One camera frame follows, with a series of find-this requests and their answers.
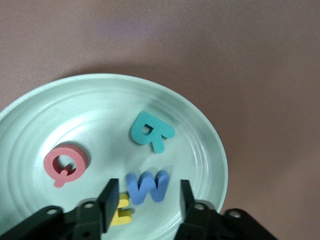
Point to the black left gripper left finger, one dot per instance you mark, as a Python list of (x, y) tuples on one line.
[(100, 215)]

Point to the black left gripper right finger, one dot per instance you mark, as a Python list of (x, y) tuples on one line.
[(197, 220)]

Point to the yellow foam letter H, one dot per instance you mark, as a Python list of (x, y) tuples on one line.
[(122, 217)]

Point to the blue foam capital letter M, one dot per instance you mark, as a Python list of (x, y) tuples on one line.
[(150, 195)]

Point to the pink foam letter Q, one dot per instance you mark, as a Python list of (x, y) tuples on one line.
[(50, 165)]

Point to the teal foam letter R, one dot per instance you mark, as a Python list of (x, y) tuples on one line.
[(137, 133)]

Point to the pale green round plate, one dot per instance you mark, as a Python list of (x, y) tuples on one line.
[(100, 105)]

